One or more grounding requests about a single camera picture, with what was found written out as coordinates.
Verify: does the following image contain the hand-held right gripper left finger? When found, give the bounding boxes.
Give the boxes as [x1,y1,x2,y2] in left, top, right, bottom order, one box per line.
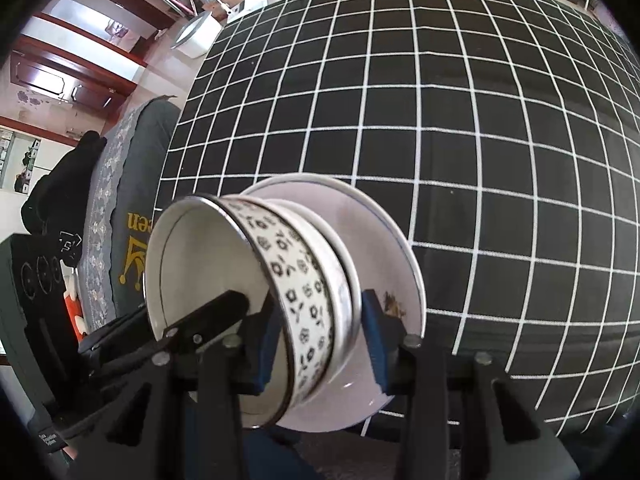
[67,305,283,480]

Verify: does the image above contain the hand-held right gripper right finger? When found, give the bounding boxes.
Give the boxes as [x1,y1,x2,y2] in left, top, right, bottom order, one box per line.
[361,289,581,480]

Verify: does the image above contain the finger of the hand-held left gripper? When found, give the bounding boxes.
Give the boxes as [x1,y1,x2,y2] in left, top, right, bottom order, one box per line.
[77,290,250,386]

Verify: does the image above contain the plain cream bowl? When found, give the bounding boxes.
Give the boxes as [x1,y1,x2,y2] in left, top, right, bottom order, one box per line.
[265,198,353,376]

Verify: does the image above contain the black flower patterned bowl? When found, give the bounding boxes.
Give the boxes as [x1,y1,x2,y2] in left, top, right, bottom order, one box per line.
[144,194,336,431]

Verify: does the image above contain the animal print white plate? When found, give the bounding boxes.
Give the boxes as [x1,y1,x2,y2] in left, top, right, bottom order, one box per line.
[242,172,427,433]

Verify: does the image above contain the orange white object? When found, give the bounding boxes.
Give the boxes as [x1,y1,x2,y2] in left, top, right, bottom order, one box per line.
[64,272,88,341]

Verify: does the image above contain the black garment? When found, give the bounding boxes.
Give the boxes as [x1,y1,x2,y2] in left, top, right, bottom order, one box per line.
[20,130,108,236]

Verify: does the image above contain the grey blanket with yellow crown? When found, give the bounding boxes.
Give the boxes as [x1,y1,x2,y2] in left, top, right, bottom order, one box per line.
[77,97,183,331]

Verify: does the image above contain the black checked tablecloth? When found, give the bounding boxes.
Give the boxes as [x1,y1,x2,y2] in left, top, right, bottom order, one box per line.
[152,0,640,436]

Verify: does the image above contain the brown wooden door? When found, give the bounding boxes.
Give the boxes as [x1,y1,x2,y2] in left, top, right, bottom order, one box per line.
[10,50,126,111]

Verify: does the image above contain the white mop bucket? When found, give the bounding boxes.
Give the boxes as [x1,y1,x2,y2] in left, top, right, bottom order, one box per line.
[170,12,226,58]

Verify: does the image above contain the white dustpan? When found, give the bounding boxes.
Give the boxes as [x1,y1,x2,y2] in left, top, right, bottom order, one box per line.
[225,0,266,23]

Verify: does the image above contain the wall picture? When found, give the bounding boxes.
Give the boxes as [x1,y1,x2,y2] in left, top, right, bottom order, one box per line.
[0,127,41,193]

